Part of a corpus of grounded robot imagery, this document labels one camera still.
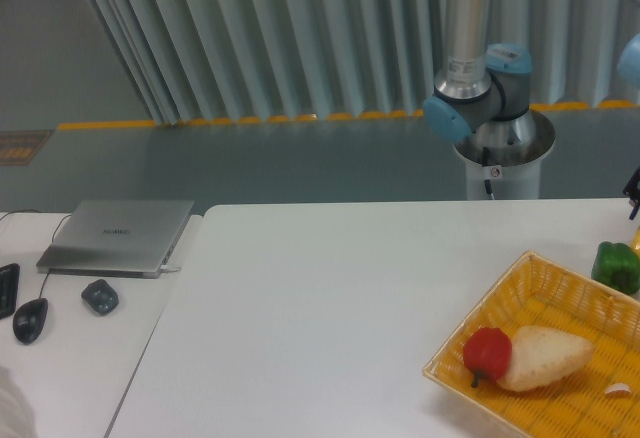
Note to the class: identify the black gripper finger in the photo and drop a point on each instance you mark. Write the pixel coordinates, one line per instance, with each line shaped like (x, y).
(632, 192)

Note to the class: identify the yellow bell pepper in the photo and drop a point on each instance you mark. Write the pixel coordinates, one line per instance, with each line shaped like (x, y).
(635, 242)

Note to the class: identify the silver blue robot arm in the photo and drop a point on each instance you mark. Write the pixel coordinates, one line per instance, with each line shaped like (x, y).
(502, 58)

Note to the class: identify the green bell pepper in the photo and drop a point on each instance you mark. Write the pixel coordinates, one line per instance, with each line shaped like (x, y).
(616, 266)

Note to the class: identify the yellow woven basket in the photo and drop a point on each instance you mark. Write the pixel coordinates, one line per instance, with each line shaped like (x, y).
(537, 291)

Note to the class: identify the red bell pepper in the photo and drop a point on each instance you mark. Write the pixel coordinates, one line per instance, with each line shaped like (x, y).
(487, 355)

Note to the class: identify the white bread piece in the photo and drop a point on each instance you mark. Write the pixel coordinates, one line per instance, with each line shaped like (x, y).
(542, 356)

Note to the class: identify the small orange white piece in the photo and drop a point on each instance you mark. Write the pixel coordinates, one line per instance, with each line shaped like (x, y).
(618, 390)

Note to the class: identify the grey pleated curtain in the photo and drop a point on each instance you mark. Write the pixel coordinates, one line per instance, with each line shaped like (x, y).
(256, 60)

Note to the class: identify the silver closed laptop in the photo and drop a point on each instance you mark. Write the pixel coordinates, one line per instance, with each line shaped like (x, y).
(117, 238)

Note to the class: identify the dark grey earbuds case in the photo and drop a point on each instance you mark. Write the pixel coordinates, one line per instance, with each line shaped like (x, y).
(101, 297)

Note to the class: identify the black computer mouse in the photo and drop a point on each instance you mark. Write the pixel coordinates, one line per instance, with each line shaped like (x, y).
(29, 320)

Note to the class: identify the brown floor sign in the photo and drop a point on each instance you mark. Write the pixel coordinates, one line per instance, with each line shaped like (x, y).
(20, 147)

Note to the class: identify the black keyboard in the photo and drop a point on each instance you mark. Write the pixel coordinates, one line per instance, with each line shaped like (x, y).
(9, 283)

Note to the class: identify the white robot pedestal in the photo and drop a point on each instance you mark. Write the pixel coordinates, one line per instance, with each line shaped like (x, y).
(503, 159)

